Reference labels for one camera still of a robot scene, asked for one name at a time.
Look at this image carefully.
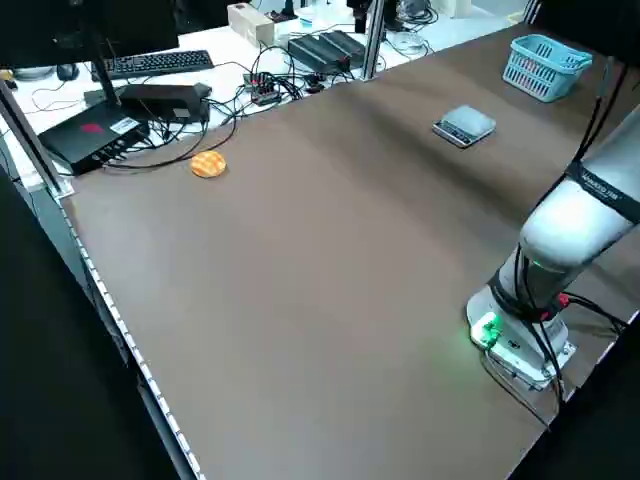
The black monitor with stand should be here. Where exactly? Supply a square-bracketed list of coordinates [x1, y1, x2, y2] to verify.
[0, 0, 180, 109]

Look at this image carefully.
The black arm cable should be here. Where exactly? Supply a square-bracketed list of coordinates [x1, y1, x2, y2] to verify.
[482, 54, 629, 432]

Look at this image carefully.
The black power supply unit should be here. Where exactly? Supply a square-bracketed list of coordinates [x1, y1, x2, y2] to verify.
[288, 35, 351, 73]
[319, 29, 368, 64]

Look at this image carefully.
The light blue plastic basket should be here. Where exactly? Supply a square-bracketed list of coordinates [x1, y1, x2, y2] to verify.
[502, 34, 594, 104]

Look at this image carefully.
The beige rectangular box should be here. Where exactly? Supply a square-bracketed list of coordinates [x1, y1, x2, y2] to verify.
[227, 3, 277, 49]

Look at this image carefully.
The small usb hub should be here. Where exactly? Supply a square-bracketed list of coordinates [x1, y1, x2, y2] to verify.
[243, 71, 282, 106]

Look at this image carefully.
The black keyboard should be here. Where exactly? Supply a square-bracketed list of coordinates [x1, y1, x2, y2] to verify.
[91, 49, 215, 83]

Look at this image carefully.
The aluminium frame post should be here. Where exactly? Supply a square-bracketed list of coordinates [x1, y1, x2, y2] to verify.
[0, 78, 77, 199]
[363, 0, 387, 81]

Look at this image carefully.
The silver kitchen scale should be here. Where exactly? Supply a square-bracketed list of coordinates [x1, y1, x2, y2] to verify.
[432, 104, 498, 150]

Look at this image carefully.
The round yellow waffle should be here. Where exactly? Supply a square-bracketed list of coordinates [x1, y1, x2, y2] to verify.
[190, 150, 228, 180]

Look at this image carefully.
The black dock device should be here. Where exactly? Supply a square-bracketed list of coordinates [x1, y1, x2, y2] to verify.
[119, 83, 213, 125]

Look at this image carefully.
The black router box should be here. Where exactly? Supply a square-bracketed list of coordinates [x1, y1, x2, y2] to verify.
[38, 102, 153, 177]

